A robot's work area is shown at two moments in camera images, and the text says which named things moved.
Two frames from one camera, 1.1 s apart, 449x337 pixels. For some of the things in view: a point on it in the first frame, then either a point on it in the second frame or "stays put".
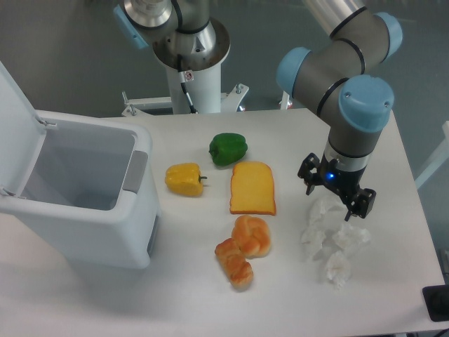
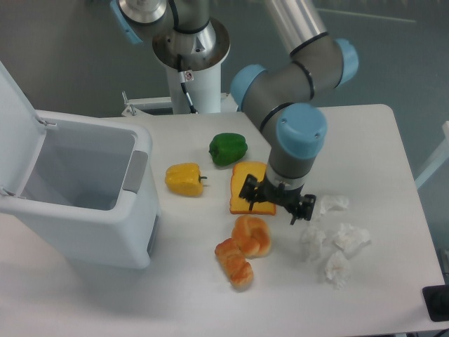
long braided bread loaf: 236,265 stays put
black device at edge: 436,300 stays put
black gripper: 315,171 → 302,206
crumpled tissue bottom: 338,268 stays put
